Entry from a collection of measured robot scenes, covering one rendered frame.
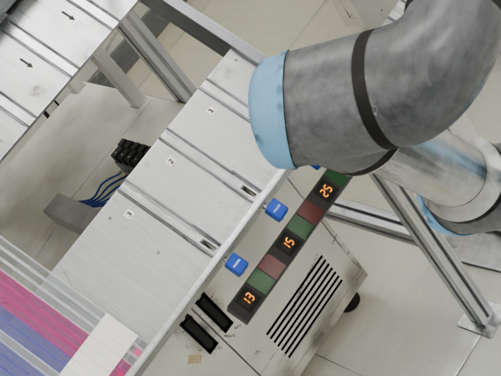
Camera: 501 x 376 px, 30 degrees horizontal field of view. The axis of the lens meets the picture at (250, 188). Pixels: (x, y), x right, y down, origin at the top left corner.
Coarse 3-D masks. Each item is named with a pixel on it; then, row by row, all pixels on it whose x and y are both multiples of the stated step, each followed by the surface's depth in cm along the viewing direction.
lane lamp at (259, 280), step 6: (258, 270) 146; (252, 276) 146; (258, 276) 146; (264, 276) 146; (246, 282) 146; (252, 282) 146; (258, 282) 146; (264, 282) 146; (270, 282) 146; (258, 288) 146; (264, 288) 146; (264, 294) 145
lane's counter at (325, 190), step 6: (324, 180) 152; (318, 186) 152; (324, 186) 152; (330, 186) 152; (318, 192) 151; (324, 192) 151; (330, 192) 151; (336, 192) 151; (324, 198) 151; (330, 198) 151
